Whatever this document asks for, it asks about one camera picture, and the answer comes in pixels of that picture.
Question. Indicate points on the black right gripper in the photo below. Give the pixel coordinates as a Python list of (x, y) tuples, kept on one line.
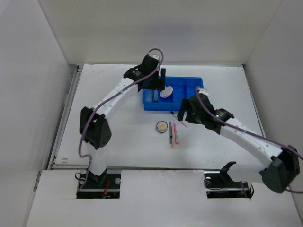
[(185, 105)]

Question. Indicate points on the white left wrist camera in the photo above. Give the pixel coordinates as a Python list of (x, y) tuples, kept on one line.
[(155, 56)]

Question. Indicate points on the blue plastic organizer tray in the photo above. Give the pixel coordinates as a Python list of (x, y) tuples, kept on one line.
[(183, 88)]

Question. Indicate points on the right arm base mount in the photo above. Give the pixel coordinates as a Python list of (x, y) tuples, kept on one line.
[(219, 185)]

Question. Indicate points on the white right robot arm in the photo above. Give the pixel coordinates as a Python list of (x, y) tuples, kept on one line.
[(280, 162)]

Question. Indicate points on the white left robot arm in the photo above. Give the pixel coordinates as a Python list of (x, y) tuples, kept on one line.
[(94, 121)]

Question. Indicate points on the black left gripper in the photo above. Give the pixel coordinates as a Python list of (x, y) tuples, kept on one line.
[(157, 85)]

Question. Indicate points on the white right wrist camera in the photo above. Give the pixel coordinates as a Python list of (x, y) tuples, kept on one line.
[(203, 91)]

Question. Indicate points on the black white striped mascara tube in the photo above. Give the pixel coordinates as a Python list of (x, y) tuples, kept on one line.
[(170, 132)]

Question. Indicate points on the beige concealer tube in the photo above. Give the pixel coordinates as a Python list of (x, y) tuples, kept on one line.
[(173, 140)]

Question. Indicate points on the clear bottle with black cap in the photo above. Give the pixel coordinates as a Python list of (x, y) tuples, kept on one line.
[(155, 96)]

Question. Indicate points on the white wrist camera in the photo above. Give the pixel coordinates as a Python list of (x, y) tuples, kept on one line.
[(203, 91), (155, 56)]

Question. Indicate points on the round powder jar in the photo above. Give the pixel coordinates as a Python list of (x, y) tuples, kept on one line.
[(161, 126)]

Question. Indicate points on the round beige powder puff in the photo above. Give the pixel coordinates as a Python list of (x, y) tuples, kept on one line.
[(166, 92)]

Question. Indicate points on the thin pink eyebrow brush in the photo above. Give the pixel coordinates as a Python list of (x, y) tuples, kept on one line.
[(175, 116)]

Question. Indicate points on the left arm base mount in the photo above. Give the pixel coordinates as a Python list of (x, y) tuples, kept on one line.
[(109, 189)]

